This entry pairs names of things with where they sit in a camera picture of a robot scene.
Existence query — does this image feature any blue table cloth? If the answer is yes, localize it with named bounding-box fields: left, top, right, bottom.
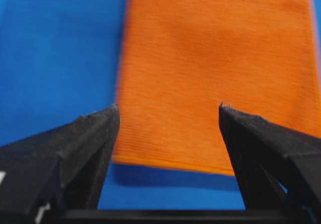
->
left=1, top=0, right=319, bottom=209

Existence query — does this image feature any orange towel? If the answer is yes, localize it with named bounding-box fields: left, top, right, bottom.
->
left=113, top=0, right=320, bottom=175

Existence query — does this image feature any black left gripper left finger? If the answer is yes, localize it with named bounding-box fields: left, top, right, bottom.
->
left=1, top=104, right=120, bottom=223

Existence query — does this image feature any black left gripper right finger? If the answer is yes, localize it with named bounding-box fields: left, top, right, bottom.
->
left=219, top=105, right=320, bottom=223

